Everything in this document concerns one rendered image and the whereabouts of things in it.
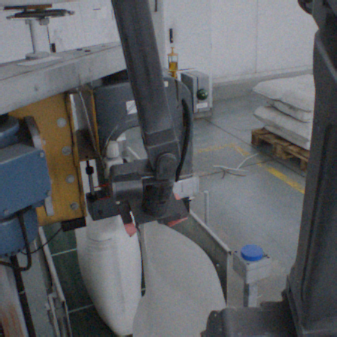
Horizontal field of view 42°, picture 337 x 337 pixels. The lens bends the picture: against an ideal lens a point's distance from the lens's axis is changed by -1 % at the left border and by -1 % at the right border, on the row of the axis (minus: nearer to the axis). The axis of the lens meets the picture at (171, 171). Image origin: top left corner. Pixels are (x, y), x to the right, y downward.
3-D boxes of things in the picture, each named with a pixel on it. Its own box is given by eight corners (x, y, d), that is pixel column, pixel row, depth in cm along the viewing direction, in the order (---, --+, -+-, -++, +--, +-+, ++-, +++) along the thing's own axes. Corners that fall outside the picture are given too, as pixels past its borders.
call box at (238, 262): (271, 275, 123) (271, 258, 121) (246, 284, 120) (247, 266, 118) (255, 260, 130) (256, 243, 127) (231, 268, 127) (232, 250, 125)
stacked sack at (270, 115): (336, 118, 407) (337, 103, 401) (279, 132, 381) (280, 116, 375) (304, 107, 442) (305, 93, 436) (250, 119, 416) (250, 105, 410)
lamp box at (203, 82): (210, 110, 112) (209, 74, 108) (193, 113, 110) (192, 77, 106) (196, 103, 118) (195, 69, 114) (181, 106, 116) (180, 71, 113)
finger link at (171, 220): (144, 217, 104) (148, 194, 97) (172, 210, 106) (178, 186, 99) (154, 241, 100) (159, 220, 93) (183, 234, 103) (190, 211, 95)
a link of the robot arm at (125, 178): (177, 154, 80) (166, 132, 87) (113, 159, 77) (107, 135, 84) (173, 207, 86) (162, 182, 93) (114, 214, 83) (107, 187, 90)
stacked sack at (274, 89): (338, 95, 394) (340, 79, 388) (274, 105, 374) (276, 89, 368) (308, 85, 431) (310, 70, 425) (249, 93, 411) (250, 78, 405)
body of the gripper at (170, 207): (126, 203, 96) (129, 183, 90) (170, 192, 99) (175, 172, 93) (136, 228, 92) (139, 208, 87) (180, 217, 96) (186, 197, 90)
